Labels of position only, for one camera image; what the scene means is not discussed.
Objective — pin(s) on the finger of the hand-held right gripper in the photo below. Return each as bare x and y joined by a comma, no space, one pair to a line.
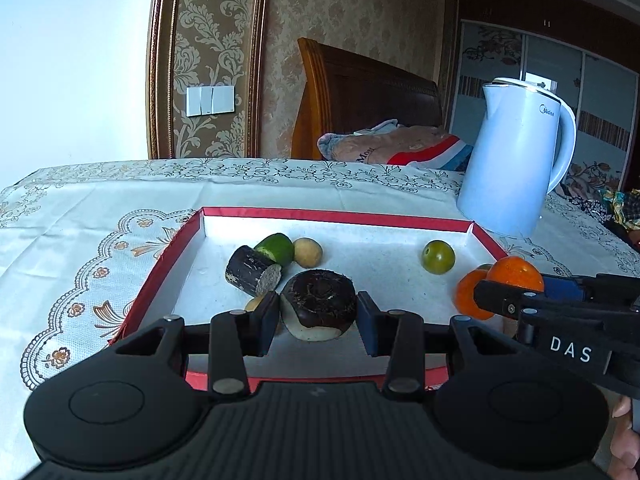
505,300
562,287

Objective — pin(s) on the gilded wall panel frame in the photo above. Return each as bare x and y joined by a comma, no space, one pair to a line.
210,35

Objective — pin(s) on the floral sliding door wardrobe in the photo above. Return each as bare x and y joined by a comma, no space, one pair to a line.
550,55

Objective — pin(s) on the dark brown water chestnut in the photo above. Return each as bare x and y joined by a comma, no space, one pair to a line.
317,305

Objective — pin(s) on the green tomato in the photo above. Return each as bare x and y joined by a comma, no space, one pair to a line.
437,256
484,266

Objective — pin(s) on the folded cloth on chair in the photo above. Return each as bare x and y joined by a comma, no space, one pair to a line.
400,147

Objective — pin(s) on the red cardboard tray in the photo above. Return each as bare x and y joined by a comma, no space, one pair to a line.
380,250

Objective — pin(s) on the green cucumber piece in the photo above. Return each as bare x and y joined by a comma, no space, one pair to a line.
275,247

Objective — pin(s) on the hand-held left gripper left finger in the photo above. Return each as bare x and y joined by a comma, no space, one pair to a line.
267,325

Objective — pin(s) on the person's right hand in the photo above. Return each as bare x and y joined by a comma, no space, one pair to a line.
625,440

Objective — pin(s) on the white electric kettle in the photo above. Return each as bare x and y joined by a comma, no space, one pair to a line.
510,170

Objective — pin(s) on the long dark sugarcane piece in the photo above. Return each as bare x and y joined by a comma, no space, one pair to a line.
247,270

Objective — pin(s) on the tan longan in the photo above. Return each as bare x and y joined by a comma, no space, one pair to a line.
255,304
307,252

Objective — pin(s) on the orange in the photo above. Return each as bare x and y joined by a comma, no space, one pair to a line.
515,271
470,297

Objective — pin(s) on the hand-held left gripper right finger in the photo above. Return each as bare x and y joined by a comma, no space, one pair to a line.
367,327

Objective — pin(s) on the dark floral cloth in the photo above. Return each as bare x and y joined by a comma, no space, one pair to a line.
600,210

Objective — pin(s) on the white wall switch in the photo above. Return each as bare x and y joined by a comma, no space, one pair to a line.
210,101

